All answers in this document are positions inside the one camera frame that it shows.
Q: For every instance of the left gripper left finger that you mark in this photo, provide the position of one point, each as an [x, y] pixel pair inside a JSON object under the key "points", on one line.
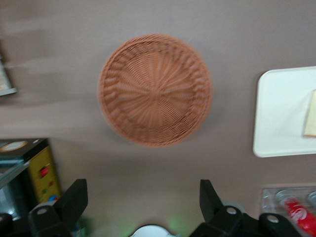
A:
{"points": [[71, 202]]}

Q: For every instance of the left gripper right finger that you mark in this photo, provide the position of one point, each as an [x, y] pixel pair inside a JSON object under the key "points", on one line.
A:
{"points": [[212, 207]]}

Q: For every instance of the triangular sandwich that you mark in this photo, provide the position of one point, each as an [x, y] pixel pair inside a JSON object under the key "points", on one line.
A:
{"points": [[311, 116]]}

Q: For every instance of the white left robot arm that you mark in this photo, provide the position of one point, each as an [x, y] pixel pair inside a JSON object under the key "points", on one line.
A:
{"points": [[153, 232]]}

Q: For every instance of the cream plastic tray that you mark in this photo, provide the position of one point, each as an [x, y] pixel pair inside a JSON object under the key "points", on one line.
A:
{"points": [[279, 111]]}

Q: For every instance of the brown wicker basket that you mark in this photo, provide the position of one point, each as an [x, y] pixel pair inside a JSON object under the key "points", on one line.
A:
{"points": [[155, 93]]}

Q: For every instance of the grey metal snack tray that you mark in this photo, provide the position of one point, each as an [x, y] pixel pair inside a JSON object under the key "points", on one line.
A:
{"points": [[10, 91]]}

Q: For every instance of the black food warmer machine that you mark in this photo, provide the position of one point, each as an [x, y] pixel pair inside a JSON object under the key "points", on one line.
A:
{"points": [[44, 158]]}

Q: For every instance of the clear acrylic bottle rack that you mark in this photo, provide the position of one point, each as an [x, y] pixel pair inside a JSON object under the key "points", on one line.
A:
{"points": [[269, 200]]}

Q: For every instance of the steel food pan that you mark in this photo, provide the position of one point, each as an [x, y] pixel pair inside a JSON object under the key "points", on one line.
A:
{"points": [[10, 200]]}

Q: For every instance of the clear brittle snack packet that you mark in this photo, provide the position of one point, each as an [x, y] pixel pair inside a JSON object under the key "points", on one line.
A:
{"points": [[2, 79]]}

